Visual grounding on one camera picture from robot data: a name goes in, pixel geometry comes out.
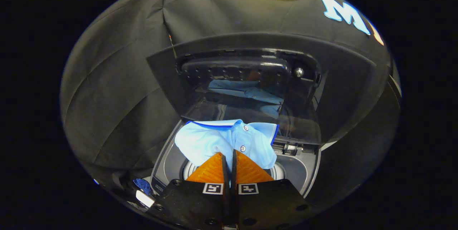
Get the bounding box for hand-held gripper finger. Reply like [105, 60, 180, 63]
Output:
[231, 150, 312, 230]
[147, 151, 232, 230]

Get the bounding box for light blue polo shirt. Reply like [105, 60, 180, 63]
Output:
[174, 119, 279, 170]

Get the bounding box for small white object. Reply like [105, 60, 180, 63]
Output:
[135, 190, 155, 208]

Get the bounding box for blue crumpled object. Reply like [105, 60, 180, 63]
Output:
[132, 178, 153, 195]

